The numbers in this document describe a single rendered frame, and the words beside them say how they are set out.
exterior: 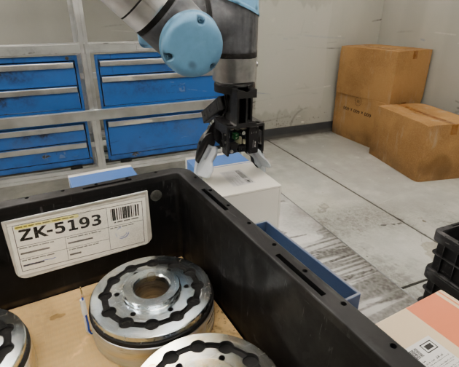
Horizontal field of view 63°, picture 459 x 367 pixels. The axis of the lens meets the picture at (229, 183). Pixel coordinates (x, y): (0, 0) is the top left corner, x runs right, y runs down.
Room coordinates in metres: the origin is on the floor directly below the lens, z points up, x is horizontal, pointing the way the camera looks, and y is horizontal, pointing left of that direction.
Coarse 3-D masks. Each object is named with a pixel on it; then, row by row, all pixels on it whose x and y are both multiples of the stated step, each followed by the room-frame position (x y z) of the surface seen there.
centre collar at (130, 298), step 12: (132, 276) 0.26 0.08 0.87; (144, 276) 0.26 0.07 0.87; (156, 276) 0.26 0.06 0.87; (168, 276) 0.26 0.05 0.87; (132, 288) 0.25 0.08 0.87; (168, 288) 0.25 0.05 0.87; (180, 288) 0.25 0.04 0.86; (132, 300) 0.23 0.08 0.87; (144, 300) 0.23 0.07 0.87; (156, 300) 0.23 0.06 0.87; (168, 300) 0.23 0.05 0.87
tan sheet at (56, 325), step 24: (24, 312) 0.26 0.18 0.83; (48, 312) 0.26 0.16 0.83; (72, 312) 0.26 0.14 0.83; (216, 312) 0.26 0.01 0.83; (48, 336) 0.23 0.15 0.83; (72, 336) 0.23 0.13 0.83; (240, 336) 0.23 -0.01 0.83; (48, 360) 0.21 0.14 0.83; (72, 360) 0.21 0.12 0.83; (96, 360) 0.21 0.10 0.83
